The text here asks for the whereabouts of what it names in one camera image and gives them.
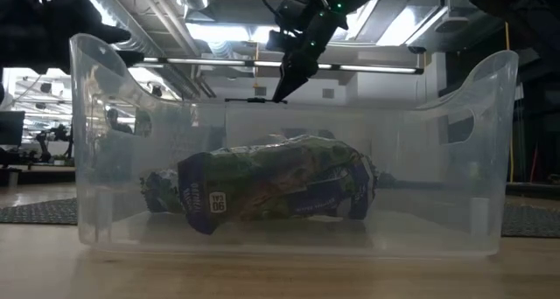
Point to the clear plastic storage bin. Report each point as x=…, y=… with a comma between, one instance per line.
x=415, y=229

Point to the white plastic bin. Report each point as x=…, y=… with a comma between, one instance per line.
x=254, y=128

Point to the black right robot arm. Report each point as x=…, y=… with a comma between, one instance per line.
x=503, y=2

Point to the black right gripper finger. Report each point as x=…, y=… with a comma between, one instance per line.
x=293, y=80

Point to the black computer monitor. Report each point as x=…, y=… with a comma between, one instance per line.
x=11, y=128

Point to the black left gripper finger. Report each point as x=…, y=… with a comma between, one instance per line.
x=114, y=33
x=131, y=58

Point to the blue green granola bar wrapper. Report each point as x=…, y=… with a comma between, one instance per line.
x=262, y=181
x=157, y=194

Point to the thin red stick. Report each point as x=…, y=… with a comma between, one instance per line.
x=534, y=163

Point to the small grey wall box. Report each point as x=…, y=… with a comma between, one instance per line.
x=328, y=93
x=261, y=91

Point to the dark patterned table mat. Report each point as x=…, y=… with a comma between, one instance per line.
x=531, y=220
x=39, y=212

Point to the ribbed silver flexible duct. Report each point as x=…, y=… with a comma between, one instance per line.
x=175, y=78

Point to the flat black bracket bar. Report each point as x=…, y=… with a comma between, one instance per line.
x=249, y=100

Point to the long LED light bar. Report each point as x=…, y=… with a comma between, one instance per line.
x=376, y=67

